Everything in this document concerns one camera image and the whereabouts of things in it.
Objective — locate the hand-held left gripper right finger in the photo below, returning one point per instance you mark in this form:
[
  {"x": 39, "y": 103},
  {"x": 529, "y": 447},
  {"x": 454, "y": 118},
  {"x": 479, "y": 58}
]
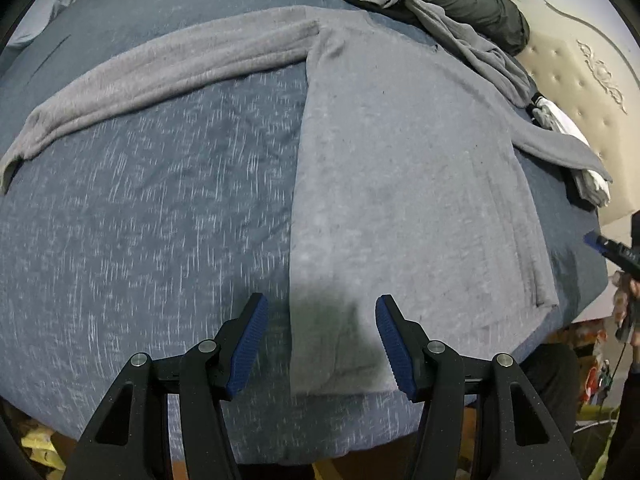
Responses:
[{"x": 396, "y": 347}]

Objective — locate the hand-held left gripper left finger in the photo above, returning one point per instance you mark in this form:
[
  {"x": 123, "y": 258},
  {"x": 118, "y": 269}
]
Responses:
[{"x": 246, "y": 345}]

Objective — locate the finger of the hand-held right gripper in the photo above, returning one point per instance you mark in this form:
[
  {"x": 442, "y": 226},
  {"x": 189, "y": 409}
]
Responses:
[{"x": 597, "y": 244}]

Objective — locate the grey knit sweater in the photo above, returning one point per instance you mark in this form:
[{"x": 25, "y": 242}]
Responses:
[{"x": 415, "y": 185}]

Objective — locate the white and black clothes pile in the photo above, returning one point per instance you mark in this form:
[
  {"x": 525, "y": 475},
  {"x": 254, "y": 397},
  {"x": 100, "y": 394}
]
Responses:
[{"x": 565, "y": 125}]

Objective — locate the crumpled grey garment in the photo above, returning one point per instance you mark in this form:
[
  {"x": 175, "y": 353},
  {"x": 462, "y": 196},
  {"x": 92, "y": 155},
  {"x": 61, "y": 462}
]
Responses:
[{"x": 450, "y": 30}]

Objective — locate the person's right forearm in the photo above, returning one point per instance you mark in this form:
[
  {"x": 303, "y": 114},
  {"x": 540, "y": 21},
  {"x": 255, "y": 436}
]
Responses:
[{"x": 625, "y": 420}]

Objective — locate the colourful floor clutter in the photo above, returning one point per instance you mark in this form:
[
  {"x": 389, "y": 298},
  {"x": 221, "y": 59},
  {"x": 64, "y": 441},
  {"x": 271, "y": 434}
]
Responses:
[{"x": 595, "y": 360}]

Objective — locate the yellow plastic bag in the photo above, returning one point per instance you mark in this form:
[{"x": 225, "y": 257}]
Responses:
[{"x": 42, "y": 445}]

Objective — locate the bed with blue sheet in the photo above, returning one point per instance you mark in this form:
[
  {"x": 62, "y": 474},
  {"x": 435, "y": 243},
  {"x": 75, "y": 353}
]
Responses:
[{"x": 150, "y": 220}]

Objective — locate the beige tufted headboard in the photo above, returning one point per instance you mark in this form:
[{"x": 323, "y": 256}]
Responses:
[{"x": 580, "y": 90}]

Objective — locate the light blue bedsheet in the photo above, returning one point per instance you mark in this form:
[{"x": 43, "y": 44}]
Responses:
[{"x": 45, "y": 10}]

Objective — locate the person's right hand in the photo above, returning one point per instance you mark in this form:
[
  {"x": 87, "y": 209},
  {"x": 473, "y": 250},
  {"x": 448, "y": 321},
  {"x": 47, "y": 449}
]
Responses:
[{"x": 625, "y": 300}]

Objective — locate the dark grey rolled duvet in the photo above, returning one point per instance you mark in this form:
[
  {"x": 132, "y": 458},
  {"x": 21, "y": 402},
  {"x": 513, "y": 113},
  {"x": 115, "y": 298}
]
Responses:
[{"x": 475, "y": 0}]

